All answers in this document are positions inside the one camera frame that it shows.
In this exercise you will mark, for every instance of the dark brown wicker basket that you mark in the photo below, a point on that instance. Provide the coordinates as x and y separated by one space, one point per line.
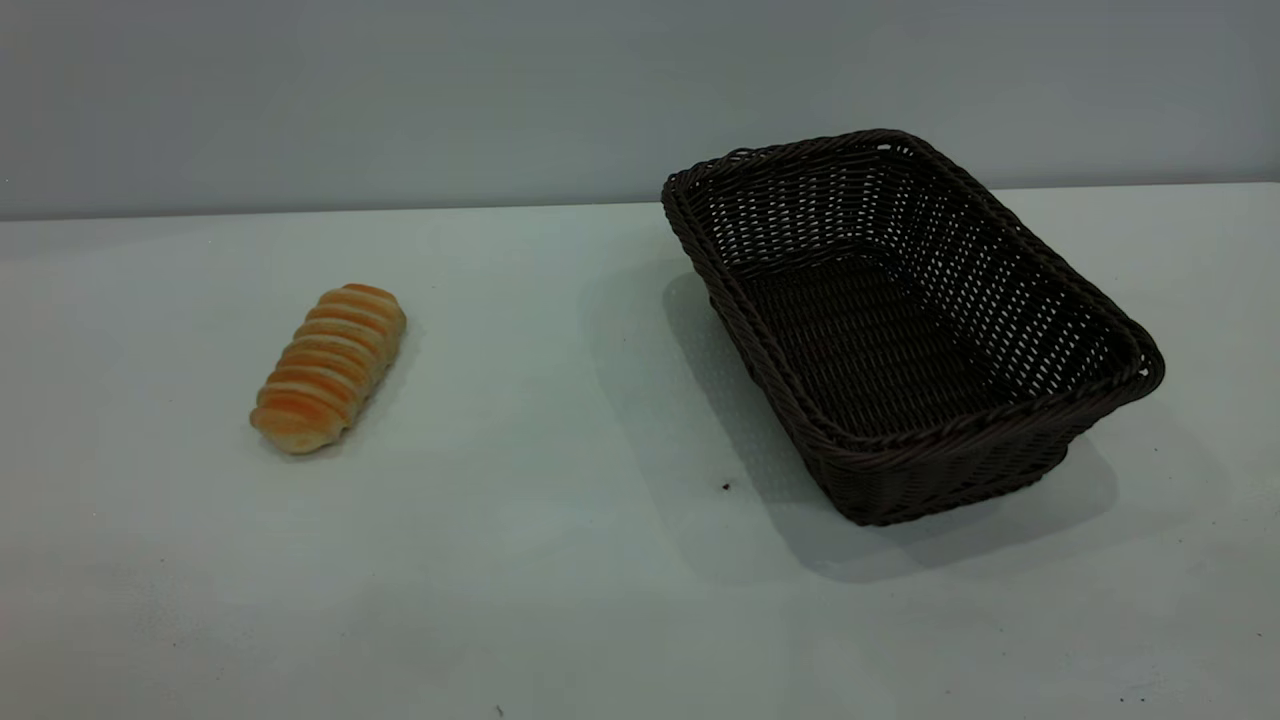
900 350

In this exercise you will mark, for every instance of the ridged golden bread roll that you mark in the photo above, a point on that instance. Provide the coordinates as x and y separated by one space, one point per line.
330 365

